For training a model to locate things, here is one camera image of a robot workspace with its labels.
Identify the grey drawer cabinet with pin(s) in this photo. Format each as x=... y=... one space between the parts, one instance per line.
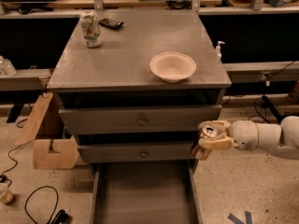
x=117 y=74

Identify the orange bottle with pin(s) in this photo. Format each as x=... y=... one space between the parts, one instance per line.
x=293 y=95

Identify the orange soda can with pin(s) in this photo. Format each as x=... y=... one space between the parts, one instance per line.
x=198 y=151

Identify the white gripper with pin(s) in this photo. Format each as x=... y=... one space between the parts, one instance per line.
x=244 y=134

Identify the black calculator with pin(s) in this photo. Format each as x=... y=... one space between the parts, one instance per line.
x=111 y=24

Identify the white pump bottle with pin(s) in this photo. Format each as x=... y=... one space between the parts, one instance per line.
x=218 y=48

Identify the grey open bottom drawer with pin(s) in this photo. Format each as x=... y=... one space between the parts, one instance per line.
x=147 y=192

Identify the wooden board stand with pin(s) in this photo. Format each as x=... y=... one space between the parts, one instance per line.
x=45 y=130

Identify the clear plastic cup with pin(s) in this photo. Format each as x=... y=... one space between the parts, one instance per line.
x=6 y=196

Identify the grey top drawer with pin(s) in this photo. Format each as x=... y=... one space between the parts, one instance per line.
x=137 y=119

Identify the grey middle drawer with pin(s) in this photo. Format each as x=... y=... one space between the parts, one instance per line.
x=124 y=152

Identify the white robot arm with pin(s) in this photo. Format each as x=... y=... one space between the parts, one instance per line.
x=279 y=140

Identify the white paper bowl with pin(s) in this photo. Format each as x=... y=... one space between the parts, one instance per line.
x=172 y=67

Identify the green white soda can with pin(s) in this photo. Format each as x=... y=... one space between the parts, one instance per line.
x=90 y=29

